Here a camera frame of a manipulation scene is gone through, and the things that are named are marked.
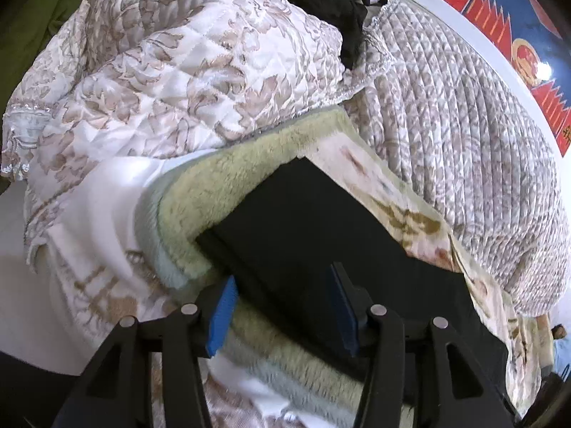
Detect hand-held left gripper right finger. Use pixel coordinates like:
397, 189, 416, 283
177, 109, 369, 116
329, 262, 520, 428

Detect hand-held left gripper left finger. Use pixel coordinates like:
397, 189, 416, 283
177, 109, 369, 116
51, 275, 239, 428

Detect black pants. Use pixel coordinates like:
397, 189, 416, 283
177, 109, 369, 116
196, 156, 509, 411

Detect fleece printed blanket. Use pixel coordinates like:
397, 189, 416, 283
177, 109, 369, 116
134, 107, 556, 428

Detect large quilted floral bedspread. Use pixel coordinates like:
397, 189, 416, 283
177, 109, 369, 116
343, 0, 571, 315

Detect person's dark clothing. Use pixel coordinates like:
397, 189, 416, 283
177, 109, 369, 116
0, 348, 90, 428

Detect quilted floral lace-trimmed cover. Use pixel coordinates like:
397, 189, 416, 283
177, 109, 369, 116
0, 0, 358, 366

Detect black cloth pile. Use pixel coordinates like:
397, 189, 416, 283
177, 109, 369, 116
277, 0, 380, 70

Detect olive green cloth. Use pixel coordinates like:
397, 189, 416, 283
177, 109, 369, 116
0, 0, 117, 99

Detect red and blue wall poster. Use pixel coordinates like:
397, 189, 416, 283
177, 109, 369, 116
435, 0, 571, 157

